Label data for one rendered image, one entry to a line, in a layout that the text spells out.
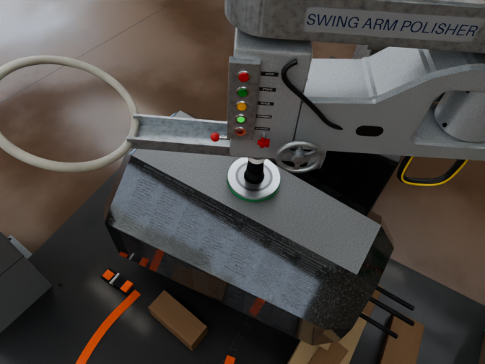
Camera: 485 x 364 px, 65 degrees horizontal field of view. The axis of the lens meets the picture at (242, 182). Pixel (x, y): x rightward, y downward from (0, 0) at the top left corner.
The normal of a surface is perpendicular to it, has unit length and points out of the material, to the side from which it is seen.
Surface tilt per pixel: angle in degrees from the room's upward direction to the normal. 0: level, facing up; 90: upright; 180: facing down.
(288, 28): 90
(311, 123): 90
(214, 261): 45
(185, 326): 0
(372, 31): 90
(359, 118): 90
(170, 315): 0
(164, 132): 2
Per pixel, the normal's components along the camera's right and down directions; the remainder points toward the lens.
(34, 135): 0.05, -0.58
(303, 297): -0.32, 0.07
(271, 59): -0.04, 0.81
